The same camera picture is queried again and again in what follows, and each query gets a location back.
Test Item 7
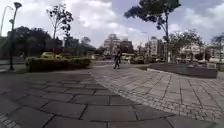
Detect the person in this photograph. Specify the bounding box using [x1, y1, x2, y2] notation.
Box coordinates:
[112, 48, 123, 71]

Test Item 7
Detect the pale vehicle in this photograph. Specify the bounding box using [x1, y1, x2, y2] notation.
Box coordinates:
[120, 52, 136, 62]

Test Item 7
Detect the group of buildings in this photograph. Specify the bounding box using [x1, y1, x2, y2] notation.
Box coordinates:
[102, 33, 134, 56]

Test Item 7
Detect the grey stone slab pavement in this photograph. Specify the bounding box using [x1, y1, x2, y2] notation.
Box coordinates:
[0, 64, 224, 128]

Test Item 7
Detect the low green hedge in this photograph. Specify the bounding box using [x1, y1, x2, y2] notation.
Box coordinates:
[25, 57, 92, 73]

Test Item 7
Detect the tall broad-crowned tree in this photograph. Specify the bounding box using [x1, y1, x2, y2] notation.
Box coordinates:
[123, 0, 182, 64]

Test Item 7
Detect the yellow car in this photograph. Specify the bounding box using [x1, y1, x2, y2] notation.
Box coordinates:
[39, 51, 64, 61]

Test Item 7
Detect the thin sparse tree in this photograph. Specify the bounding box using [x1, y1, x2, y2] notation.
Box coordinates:
[45, 3, 74, 54]

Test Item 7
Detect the spreading tree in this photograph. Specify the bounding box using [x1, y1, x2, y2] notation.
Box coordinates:
[168, 29, 204, 61]

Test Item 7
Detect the dark wood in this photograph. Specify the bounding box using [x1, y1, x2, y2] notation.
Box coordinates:
[0, 25, 64, 61]

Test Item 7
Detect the dark street lamp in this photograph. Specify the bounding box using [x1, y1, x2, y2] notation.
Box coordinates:
[8, 1, 23, 72]

